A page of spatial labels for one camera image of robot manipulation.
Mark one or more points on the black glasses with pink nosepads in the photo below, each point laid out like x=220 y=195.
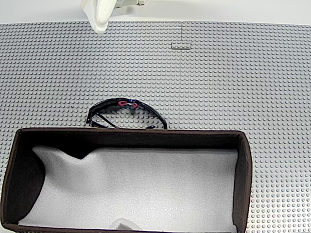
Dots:
x=126 y=103

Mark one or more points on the dark brown fabric bin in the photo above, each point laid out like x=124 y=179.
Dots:
x=19 y=174

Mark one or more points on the small grey studded plate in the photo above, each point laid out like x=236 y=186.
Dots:
x=181 y=45

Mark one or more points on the white foam sheet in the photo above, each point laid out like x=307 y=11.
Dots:
x=145 y=189

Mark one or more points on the large grey studded baseplate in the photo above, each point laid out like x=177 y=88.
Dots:
x=73 y=72
x=243 y=85

